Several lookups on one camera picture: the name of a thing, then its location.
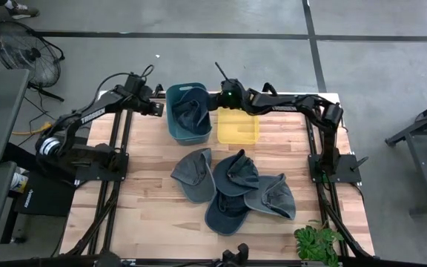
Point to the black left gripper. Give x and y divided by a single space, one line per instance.
145 100

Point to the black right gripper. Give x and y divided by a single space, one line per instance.
230 98

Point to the dark blue denim cap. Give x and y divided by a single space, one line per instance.
191 115
224 219
235 174

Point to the teal blue plastic bin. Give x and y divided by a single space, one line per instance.
193 139

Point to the grey denim cap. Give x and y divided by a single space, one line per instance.
195 174
273 200

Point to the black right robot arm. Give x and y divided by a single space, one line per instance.
291 107

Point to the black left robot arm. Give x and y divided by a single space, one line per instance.
87 115

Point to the yellow plastic bin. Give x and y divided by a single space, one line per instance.
237 130

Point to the black floor fan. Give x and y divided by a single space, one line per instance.
28 55

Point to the black box white lettering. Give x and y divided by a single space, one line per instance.
46 200

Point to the black rig crossbar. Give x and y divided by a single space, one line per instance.
169 263

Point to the white printed container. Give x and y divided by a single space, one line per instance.
19 181

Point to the person's shoe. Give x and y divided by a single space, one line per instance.
22 11

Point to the green leafy plant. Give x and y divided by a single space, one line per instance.
315 243

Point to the person's leg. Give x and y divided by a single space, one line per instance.
9 3

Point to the dark grey metal stand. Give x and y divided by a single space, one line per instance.
421 155

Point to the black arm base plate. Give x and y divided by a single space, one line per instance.
348 174
87 173

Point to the black aluminium table frame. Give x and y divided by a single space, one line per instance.
328 205

